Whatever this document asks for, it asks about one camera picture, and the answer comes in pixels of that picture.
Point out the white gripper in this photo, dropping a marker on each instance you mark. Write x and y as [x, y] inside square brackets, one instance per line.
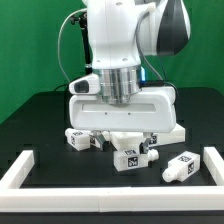
[150, 111]

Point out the white square table top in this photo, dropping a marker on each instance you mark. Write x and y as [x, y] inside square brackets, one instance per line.
[132, 140]

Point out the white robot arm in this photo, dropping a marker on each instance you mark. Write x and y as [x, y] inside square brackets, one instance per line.
[113, 97]

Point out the white U-shaped fence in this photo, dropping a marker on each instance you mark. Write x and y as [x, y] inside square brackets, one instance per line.
[13, 198]

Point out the black camera stand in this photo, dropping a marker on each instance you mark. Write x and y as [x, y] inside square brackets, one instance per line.
[82, 21]

